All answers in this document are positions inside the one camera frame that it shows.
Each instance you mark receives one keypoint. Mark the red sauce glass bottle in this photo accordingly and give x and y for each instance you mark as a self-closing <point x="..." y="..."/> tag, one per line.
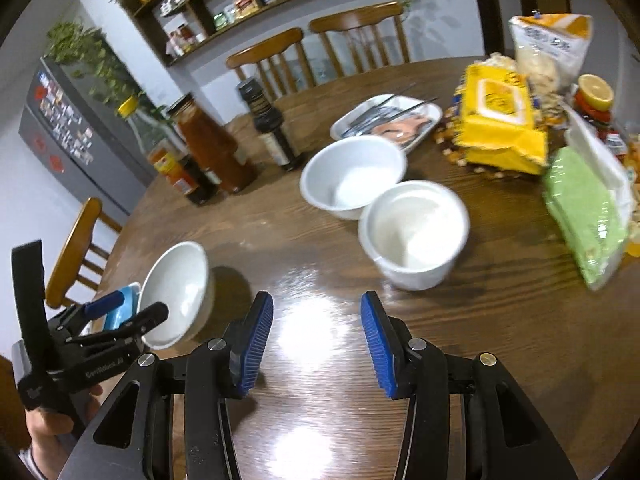
<point x="215" y="150"/>

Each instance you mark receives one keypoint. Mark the jar with yellow lid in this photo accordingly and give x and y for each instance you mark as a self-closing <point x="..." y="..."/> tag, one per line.
<point x="594" y="99"/>

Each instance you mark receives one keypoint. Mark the blue square bowl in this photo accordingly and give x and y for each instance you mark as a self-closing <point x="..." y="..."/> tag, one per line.
<point x="118" y="316"/>

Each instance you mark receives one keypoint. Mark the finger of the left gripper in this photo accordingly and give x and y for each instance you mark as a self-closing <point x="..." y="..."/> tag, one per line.
<point x="103" y="306"/>
<point x="126" y="338"/>

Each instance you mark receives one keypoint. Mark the wooden chair far left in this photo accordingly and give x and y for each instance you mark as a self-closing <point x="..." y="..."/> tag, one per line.
<point x="272" y="67"/>

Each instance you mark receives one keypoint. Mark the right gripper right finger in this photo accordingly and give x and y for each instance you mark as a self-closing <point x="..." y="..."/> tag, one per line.
<point x="387" y="339"/>

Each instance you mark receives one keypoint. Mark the yellow snack bag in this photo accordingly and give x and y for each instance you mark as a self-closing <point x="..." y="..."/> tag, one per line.
<point x="497" y="124"/>

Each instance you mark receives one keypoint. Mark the white orange snack bag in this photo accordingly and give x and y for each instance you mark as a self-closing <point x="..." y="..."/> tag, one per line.
<point x="549" y="51"/>

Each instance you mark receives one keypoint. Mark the wooden chair far right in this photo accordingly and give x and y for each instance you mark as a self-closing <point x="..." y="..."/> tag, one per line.
<point x="359" y="28"/>

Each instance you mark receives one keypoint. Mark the white tray with utensils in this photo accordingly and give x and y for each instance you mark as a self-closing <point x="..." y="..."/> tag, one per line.
<point x="404" y="120"/>

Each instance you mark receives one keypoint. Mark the hanging green plant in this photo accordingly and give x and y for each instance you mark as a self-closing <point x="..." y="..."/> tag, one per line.
<point x="89" y="56"/>

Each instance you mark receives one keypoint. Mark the medium white bowl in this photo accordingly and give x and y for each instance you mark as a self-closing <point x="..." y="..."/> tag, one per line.
<point x="347" y="175"/>

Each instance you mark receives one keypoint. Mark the vinegar bottle yellow cap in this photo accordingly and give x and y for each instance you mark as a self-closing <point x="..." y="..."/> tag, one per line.
<point x="173" y="163"/>

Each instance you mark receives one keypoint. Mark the wooden chair at left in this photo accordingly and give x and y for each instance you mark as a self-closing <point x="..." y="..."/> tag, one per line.
<point x="73" y="257"/>

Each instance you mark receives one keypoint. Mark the grey refrigerator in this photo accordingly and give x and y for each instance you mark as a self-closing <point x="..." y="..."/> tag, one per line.
<point x="82" y="142"/>

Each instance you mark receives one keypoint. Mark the large white bowl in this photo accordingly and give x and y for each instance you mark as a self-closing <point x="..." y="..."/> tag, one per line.
<point x="181" y="278"/>

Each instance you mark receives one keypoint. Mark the wooden chair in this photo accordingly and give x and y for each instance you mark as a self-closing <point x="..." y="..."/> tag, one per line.
<point x="272" y="67"/>
<point x="359" y="28"/>
<point x="73" y="257"/>

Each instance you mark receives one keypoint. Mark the person's left hand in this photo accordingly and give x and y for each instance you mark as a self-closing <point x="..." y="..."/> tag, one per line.
<point x="46" y="456"/>

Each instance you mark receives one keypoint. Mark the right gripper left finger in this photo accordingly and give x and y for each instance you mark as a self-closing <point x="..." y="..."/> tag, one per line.
<point x="247" y="339"/>

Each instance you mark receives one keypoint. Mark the small dark soy bottle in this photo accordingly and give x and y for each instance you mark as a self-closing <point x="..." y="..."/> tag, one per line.
<point x="270" y="125"/>

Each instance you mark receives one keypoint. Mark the green packaged food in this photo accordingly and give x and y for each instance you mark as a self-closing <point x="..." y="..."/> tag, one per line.
<point x="587" y="216"/>

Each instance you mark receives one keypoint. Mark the small white bowl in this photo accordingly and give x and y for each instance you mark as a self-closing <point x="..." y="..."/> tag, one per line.
<point x="414" y="232"/>

